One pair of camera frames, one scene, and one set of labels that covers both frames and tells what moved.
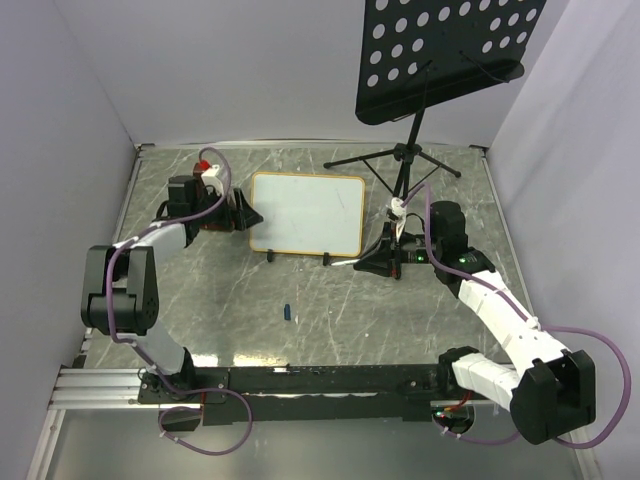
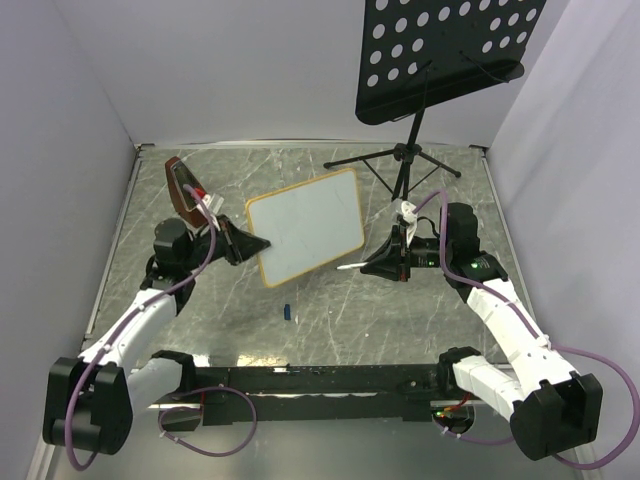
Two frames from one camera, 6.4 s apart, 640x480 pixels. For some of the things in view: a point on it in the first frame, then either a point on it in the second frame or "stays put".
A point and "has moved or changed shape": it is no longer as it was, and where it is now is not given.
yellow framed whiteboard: x=308 y=214 has moved or changed shape
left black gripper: x=243 y=216 to x=237 y=244
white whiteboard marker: x=345 y=262 has moved or changed shape
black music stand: x=419 y=53 stays put
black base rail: x=301 y=394 stays put
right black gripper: x=385 y=259 stays put
